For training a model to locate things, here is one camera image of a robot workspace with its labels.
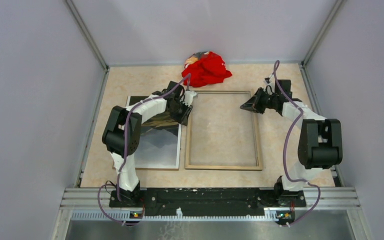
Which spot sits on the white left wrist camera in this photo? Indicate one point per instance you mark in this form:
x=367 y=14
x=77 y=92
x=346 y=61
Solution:
x=189 y=96

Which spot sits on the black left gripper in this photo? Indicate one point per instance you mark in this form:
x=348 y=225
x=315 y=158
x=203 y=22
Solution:
x=183 y=118

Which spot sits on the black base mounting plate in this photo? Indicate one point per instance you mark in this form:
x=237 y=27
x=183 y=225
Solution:
x=212 y=202

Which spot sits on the aluminium front rail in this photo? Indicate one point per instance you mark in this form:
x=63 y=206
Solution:
x=93 y=204

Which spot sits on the landscape photo print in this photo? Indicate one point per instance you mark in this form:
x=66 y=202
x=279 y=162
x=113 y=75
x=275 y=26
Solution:
x=159 y=141

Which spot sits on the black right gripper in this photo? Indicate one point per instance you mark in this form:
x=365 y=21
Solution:
x=251 y=104

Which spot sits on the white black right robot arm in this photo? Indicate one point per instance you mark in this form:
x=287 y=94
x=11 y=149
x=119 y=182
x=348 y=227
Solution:
x=320 y=142

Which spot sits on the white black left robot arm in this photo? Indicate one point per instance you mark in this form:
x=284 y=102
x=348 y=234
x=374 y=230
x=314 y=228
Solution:
x=121 y=135

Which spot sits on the crumpled red cloth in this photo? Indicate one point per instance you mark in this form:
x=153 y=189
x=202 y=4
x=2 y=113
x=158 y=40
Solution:
x=205 y=68

